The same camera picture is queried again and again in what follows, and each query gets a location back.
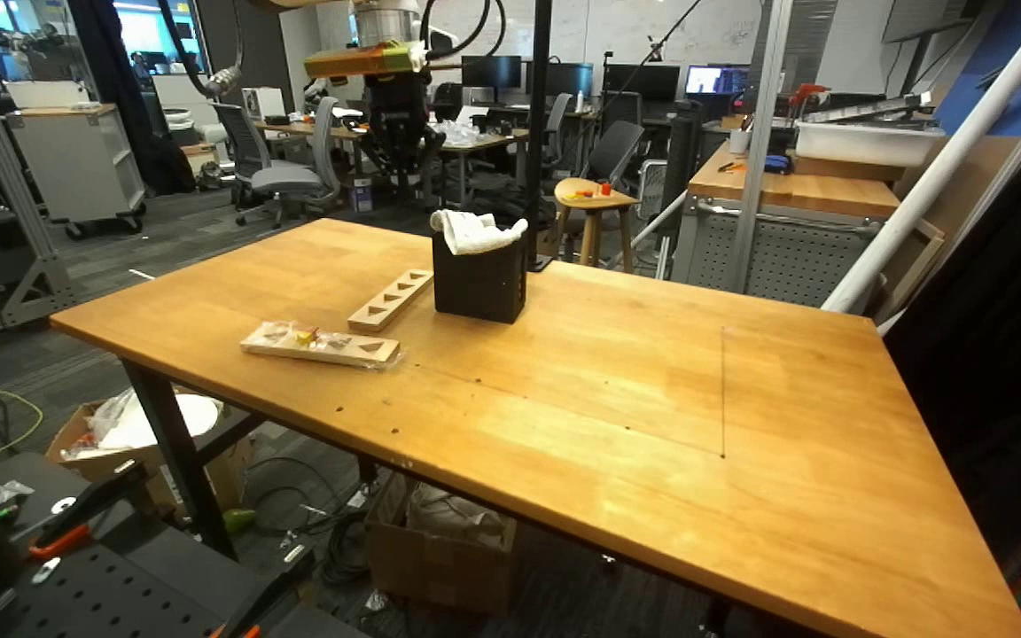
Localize black vertical pole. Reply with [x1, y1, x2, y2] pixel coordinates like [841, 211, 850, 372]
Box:
[521, 0, 558, 273]

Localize orange handled tool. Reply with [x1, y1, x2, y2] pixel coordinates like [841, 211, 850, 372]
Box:
[24, 517, 98, 566]

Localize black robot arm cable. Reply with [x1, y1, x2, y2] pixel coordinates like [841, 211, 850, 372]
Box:
[418, 0, 510, 63]

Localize black table frame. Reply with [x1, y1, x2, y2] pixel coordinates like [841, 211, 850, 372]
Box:
[117, 359, 265, 561]

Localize grey metal post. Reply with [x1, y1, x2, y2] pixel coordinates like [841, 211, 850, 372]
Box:
[732, 0, 797, 293]

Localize grey metal shelf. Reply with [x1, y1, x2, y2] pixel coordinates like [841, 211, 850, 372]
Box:
[0, 91, 80, 353]

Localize wooden triangle puzzle board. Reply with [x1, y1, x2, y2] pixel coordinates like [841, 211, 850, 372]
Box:
[237, 318, 406, 372]

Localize brown cardboard box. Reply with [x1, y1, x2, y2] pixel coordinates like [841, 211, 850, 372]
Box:
[363, 475, 521, 618]

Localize wooden slotted board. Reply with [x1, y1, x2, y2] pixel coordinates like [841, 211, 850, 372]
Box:
[348, 265, 439, 334]

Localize white towel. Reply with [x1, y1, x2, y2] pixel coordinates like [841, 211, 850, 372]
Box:
[425, 204, 531, 260]

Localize white diagonal pole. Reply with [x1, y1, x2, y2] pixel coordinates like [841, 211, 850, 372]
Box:
[824, 0, 1021, 318]

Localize grey office chair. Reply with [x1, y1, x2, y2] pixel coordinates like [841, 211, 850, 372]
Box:
[213, 99, 348, 228]

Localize lit computer monitor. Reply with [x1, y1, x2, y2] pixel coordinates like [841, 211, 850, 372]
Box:
[681, 63, 760, 105]

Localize black perforated panel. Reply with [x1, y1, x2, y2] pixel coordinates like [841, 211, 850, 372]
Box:
[0, 517, 316, 638]

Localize white storage bin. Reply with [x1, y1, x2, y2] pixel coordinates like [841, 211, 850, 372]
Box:
[791, 117, 950, 170]

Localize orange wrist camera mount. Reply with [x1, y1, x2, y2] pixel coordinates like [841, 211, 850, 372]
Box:
[301, 40, 433, 80]

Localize cardboard box with white bag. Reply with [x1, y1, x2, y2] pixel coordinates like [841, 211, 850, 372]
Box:
[44, 386, 230, 501]

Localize black perforated basket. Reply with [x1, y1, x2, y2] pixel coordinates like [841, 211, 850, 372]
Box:
[429, 228, 531, 325]

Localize wooden top workbench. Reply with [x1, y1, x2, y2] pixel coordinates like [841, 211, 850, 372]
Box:
[669, 146, 903, 312]

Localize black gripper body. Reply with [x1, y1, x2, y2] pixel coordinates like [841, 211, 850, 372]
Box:
[363, 74, 433, 129]

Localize round wooden stool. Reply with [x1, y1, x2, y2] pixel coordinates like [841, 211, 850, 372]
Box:
[551, 172, 641, 273]

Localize yellow floor cable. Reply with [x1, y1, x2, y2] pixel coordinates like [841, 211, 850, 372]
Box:
[0, 383, 50, 461]

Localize white wheeled cabinet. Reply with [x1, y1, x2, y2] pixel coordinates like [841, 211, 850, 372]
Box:
[3, 103, 149, 234]

